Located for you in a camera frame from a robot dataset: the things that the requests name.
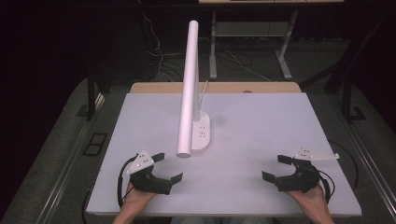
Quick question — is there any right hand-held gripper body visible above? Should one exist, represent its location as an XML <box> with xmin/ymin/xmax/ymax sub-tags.
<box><xmin>275</xmin><ymin>146</ymin><xmax>340</xmax><ymax>194</ymax></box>

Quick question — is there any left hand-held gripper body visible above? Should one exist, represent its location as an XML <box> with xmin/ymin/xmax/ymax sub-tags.
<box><xmin>125</xmin><ymin>148</ymin><xmax>174</xmax><ymax>196</ymax></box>

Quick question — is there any white desk lamp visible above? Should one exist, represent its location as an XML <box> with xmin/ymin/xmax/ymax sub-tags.
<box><xmin>176</xmin><ymin>20</ymin><xmax>211</xmax><ymax>159</ymax></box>

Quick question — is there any person's right hand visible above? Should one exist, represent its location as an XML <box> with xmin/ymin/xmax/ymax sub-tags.
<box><xmin>285</xmin><ymin>185</ymin><xmax>327</xmax><ymax>217</ymax></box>

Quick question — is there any person's left hand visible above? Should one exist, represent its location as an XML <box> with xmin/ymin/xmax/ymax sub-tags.
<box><xmin>121</xmin><ymin>182</ymin><xmax>158</xmax><ymax>217</ymax></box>

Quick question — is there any black metal stand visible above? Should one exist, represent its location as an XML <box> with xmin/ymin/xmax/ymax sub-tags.
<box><xmin>86</xmin><ymin>69</ymin><xmax>106</xmax><ymax>122</ymax></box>
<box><xmin>300</xmin><ymin>12</ymin><xmax>396</xmax><ymax>123</ymax></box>

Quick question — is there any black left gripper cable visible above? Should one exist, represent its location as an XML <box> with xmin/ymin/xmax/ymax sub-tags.
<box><xmin>117</xmin><ymin>153</ymin><xmax>139</xmax><ymax>209</ymax></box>

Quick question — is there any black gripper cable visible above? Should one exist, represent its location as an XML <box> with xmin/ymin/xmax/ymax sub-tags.
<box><xmin>117</xmin><ymin>153</ymin><xmax>139</xmax><ymax>209</ymax></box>
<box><xmin>317</xmin><ymin>169</ymin><xmax>336</xmax><ymax>205</ymax></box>

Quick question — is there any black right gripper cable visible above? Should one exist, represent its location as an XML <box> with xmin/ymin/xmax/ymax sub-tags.
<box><xmin>317</xmin><ymin>169</ymin><xmax>336</xmax><ymax>205</ymax></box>

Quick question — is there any black floor cable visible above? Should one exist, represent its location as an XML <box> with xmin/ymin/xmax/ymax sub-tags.
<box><xmin>329</xmin><ymin>140</ymin><xmax>360</xmax><ymax>190</ymax></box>

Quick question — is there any black floor frame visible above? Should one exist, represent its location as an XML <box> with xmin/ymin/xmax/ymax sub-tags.
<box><xmin>81</xmin><ymin>132</ymin><xmax>108</xmax><ymax>157</ymax></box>

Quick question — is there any white lamp cable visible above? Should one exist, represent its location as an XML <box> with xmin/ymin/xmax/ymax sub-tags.
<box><xmin>198</xmin><ymin>80</ymin><xmax>209</xmax><ymax>106</ymax></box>

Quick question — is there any tangle of floor cables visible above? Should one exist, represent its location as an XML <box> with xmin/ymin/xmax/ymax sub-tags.
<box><xmin>136</xmin><ymin>0</ymin><xmax>213</xmax><ymax>82</ymax></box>

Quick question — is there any white floor cable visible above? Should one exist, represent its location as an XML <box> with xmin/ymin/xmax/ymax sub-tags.
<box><xmin>223</xmin><ymin>49</ymin><xmax>273</xmax><ymax>83</ymax></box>

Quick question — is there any grey metal desk frame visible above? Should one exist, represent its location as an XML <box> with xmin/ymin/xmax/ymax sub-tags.
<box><xmin>198</xmin><ymin>0</ymin><xmax>345</xmax><ymax>81</ymax></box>

